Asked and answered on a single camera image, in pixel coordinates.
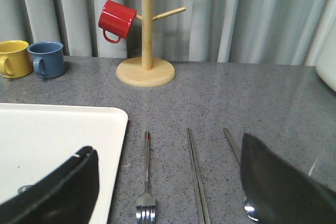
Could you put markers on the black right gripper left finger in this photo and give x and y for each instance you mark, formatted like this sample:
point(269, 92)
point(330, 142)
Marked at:
point(67, 195)

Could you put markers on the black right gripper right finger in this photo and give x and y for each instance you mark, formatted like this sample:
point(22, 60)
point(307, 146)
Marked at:
point(278, 192)

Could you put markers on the silver metal spoon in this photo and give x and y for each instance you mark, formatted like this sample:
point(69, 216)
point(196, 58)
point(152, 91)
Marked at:
point(251, 212)

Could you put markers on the silver metal fork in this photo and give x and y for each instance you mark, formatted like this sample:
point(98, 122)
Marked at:
point(145, 204)

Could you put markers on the silver metal chopstick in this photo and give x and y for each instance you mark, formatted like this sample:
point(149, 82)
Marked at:
point(195, 179)
point(202, 192)

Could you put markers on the beige rabbit serving tray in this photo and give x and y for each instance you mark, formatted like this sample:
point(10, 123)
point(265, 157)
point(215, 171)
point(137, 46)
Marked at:
point(36, 139)

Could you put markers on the white rounded appliance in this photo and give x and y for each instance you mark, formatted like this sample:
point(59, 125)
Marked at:
point(325, 66)

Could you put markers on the blue enamel mug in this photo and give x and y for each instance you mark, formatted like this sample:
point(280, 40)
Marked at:
point(47, 58)

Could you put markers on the yellow enamel mug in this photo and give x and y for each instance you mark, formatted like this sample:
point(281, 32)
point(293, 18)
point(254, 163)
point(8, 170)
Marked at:
point(15, 60)

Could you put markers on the wooden mug tree stand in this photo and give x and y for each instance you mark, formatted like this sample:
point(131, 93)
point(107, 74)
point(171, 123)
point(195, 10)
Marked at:
point(147, 70)

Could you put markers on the red enamel mug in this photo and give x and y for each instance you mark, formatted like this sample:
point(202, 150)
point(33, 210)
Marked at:
point(115, 21)

